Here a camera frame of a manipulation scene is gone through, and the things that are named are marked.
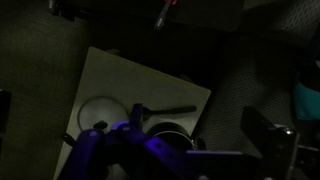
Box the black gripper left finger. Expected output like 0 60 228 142
59 129 109 180

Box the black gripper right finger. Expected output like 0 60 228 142
119 125 259 180

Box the round glass pot lid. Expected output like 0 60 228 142
77 96 128 131

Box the small black saucepan with lid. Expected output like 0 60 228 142
147 122 196 152

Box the black frying pan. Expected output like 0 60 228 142
129 103 197 129

